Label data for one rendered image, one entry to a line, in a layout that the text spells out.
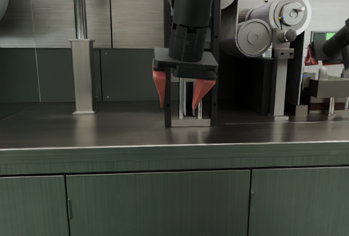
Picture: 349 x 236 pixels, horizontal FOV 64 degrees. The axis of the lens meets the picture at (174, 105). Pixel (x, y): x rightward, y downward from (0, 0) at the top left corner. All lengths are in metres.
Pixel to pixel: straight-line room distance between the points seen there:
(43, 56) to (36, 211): 0.73
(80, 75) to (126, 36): 0.33
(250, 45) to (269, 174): 0.44
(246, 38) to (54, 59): 0.83
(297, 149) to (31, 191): 0.70
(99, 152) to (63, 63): 0.71
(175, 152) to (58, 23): 0.85
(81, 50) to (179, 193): 0.60
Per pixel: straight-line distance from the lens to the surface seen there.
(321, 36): 1.49
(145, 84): 1.30
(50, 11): 1.37
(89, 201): 0.82
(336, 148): 0.85
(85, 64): 1.06
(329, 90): 1.11
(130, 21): 1.30
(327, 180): 0.91
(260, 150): 0.76
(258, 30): 1.03
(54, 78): 1.37
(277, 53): 0.99
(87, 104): 1.08
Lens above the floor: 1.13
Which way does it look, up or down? 11 degrees down
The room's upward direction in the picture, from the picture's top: straight up
